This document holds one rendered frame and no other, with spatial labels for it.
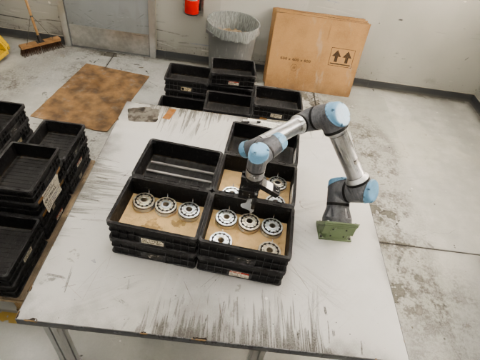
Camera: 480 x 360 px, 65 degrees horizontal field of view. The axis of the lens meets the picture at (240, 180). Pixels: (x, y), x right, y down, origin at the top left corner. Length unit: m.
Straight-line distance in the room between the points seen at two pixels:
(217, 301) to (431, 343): 1.57
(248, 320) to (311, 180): 0.99
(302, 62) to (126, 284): 3.40
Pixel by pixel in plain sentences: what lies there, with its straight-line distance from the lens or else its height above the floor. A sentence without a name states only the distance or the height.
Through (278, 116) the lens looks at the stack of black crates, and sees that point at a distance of 3.14.
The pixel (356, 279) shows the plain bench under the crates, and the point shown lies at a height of 0.70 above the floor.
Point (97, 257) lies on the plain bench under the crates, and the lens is 1.88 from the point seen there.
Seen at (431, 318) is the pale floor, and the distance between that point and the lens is 2.95.
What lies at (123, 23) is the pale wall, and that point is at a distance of 4.86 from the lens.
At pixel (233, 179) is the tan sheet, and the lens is 2.02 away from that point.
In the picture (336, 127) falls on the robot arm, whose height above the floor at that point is 1.28.
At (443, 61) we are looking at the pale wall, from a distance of 5.21.
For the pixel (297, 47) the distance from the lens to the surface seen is 4.50.
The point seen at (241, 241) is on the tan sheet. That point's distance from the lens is 1.76.
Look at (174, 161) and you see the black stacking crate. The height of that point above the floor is 0.83.
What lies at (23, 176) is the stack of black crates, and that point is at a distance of 2.66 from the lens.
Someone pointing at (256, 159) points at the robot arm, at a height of 1.32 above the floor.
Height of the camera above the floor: 2.22
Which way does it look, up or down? 43 degrees down
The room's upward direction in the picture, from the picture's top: 10 degrees clockwise
